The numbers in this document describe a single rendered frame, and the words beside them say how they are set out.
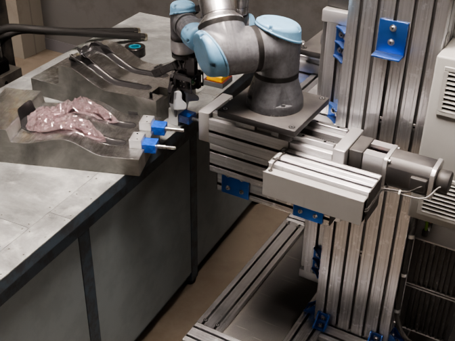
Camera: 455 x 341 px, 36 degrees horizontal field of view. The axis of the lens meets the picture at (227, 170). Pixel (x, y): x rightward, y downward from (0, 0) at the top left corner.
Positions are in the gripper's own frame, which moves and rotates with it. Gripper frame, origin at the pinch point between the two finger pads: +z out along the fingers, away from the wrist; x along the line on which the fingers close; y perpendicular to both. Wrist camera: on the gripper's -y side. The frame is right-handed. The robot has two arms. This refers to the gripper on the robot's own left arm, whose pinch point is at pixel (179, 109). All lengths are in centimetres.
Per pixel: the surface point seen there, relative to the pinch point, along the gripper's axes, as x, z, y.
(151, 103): -6.3, -3.2, -6.1
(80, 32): 28, -4, -64
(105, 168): -36.8, 3.0, -0.4
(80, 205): -53, 5, 4
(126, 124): -17.8, -0.4, -7.0
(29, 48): 149, 79, -222
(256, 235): 54, 85, 2
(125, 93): -6.6, -4.0, -15.9
